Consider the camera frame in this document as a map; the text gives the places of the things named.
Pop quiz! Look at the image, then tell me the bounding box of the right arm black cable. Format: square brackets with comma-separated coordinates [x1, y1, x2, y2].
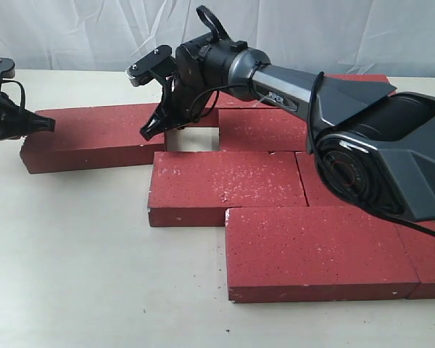
[188, 5, 435, 254]

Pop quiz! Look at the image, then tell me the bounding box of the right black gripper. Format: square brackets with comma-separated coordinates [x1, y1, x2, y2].
[140, 75, 218, 141]

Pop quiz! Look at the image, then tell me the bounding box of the hidden lower right red brick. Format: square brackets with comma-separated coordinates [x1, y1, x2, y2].
[295, 152, 347, 207]

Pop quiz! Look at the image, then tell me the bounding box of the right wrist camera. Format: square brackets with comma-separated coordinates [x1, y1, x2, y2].
[126, 45, 176, 87]

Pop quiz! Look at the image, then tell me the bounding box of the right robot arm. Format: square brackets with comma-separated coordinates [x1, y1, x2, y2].
[128, 33, 435, 223]

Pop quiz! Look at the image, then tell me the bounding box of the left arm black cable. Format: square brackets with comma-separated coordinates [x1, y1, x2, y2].
[0, 79, 27, 113]

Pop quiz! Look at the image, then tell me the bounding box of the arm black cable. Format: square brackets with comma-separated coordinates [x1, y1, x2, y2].
[188, 5, 435, 254]
[0, 79, 27, 113]

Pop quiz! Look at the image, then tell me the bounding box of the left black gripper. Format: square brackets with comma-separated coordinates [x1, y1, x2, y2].
[0, 92, 55, 141]

